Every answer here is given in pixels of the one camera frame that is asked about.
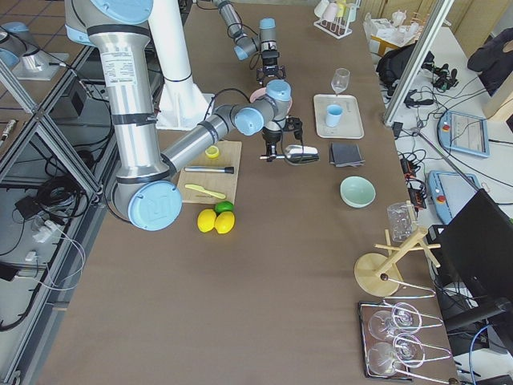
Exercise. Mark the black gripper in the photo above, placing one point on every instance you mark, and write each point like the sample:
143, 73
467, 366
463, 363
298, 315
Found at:
271, 140
272, 62

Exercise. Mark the metal ice scoop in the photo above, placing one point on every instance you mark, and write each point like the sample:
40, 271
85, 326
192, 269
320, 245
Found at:
300, 154

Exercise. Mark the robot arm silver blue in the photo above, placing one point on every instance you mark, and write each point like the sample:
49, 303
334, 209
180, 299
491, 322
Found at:
262, 45
149, 156

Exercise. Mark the pink bowl with ice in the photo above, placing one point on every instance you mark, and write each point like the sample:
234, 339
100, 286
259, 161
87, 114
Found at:
257, 94

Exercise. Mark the blue plastic cup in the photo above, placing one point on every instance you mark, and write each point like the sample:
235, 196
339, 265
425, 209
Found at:
333, 115

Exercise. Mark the white cup rack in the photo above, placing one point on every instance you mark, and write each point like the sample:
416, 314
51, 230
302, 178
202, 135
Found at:
334, 17

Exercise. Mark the wooden cup tree stand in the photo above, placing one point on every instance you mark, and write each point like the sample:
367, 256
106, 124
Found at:
378, 274

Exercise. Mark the half lemon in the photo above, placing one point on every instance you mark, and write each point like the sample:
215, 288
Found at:
212, 152

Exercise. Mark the yellow plastic knife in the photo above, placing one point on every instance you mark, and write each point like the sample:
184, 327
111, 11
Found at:
201, 189

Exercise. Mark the green lime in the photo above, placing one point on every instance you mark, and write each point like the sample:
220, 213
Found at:
223, 206

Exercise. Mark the clear wine glass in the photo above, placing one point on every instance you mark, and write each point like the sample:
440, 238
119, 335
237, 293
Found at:
340, 80

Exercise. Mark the grey folded cloth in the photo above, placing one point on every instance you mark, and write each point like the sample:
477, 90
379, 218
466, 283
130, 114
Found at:
343, 155

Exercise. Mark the right yellow lemon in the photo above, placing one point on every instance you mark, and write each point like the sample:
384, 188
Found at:
224, 222

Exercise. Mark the yellow lemon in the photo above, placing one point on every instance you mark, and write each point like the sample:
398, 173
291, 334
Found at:
206, 220
224, 222

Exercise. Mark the cream serving tray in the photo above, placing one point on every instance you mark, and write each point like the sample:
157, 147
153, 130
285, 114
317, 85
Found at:
350, 125

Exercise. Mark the wooden cutting board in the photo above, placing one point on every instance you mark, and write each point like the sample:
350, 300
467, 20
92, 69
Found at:
220, 182

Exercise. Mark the left yellow lemon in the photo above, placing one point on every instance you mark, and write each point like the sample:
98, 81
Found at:
206, 220

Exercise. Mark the green ceramic bowl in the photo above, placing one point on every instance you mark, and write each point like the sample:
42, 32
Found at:
357, 191

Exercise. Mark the black bag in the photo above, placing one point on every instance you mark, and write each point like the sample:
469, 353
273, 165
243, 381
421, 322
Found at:
391, 66

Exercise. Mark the clear glass mug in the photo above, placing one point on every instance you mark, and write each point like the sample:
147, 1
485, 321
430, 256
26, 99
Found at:
402, 220

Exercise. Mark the lower blue teach pendant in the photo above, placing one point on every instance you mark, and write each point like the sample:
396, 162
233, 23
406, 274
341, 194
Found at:
450, 192

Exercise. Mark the blue teach pendant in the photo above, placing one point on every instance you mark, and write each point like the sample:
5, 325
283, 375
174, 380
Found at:
450, 192
462, 132

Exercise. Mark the upper blue teach pendant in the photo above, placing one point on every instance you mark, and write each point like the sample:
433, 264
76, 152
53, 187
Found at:
462, 132

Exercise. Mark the upper inverted wine glass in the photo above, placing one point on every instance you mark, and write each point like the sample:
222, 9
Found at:
399, 318

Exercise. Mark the inverted wine glass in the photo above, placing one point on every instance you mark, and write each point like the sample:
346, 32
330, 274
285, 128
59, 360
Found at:
399, 318
405, 353

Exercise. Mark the metal glass rack tray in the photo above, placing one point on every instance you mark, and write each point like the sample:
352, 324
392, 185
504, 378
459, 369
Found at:
365, 311

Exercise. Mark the black monitor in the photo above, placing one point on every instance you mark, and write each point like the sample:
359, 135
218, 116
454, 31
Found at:
476, 250

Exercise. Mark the lower inverted wine glass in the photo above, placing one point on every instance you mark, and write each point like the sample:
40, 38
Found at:
405, 353

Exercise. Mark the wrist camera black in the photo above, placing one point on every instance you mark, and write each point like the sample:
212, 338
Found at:
294, 125

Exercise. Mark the aluminium frame post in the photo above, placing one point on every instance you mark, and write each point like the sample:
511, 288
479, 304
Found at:
413, 66

